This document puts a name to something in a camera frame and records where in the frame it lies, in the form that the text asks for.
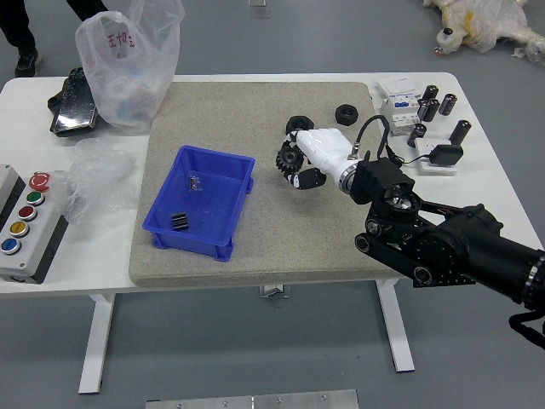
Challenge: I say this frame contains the plastic-wrapped yellow white bundle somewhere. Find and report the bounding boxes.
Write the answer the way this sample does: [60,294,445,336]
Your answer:
[421,0,545,69]

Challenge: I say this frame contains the small black gear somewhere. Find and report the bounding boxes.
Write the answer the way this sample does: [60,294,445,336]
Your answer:
[169,210,190,233]

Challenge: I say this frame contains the white wall socket block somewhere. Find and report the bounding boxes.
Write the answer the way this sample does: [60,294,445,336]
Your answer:
[415,138,459,176]

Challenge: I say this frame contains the person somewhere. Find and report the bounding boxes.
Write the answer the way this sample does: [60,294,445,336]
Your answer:
[0,0,108,79]

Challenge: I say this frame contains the small black hex nut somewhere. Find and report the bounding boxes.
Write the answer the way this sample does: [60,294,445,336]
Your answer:
[334,103,359,125]

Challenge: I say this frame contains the flat white carton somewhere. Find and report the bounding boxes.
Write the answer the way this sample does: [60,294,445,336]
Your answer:
[376,77,421,98]

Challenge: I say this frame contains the black power adapter plug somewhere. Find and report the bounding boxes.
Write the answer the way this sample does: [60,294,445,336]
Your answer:
[429,144,465,168]

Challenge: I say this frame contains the white plastic bag red print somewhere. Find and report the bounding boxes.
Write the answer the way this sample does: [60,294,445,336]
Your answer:
[75,0,186,136]

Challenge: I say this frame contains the crumpled clear plastic bag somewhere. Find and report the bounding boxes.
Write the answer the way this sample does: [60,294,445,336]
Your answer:
[53,136,141,225]

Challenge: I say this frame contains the black adapter cord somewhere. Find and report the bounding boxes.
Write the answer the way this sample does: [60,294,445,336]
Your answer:
[385,135,433,170]

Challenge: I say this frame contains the metal floor socket plate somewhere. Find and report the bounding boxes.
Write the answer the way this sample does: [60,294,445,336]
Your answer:
[248,0,273,20]

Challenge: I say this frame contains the grey-brown table mat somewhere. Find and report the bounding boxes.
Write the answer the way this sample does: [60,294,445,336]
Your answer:
[129,80,412,287]

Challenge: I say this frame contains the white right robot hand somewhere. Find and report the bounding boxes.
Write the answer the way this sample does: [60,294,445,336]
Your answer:
[276,127,364,191]

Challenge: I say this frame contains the metal under-table bracket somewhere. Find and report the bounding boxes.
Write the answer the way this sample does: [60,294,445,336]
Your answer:
[258,284,293,300]

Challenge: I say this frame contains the big black hex nut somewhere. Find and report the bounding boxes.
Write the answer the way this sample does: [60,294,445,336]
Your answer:
[285,114,316,135]

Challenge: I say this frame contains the white table leg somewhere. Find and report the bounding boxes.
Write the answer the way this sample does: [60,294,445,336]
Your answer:
[77,291,117,395]
[376,279,416,374]

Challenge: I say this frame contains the grey push-button control box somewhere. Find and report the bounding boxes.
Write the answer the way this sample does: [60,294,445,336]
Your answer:
[0,164,70,285]

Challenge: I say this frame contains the black plastic tray pack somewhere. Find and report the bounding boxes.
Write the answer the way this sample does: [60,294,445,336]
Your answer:
[47,66,100,137]

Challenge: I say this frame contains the large black gear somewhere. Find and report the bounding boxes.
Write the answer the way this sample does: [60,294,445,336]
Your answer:
[275,142,310,174]

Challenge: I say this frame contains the white circuit breaker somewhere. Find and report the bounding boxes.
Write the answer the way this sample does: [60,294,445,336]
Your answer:
[379,95,421,137]

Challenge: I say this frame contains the grey metal base plate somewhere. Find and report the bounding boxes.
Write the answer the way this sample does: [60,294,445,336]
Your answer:
[146,389,360,409]

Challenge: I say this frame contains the blue plastic bin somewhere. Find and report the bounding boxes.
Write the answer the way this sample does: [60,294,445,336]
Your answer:
[141,144,256,262]

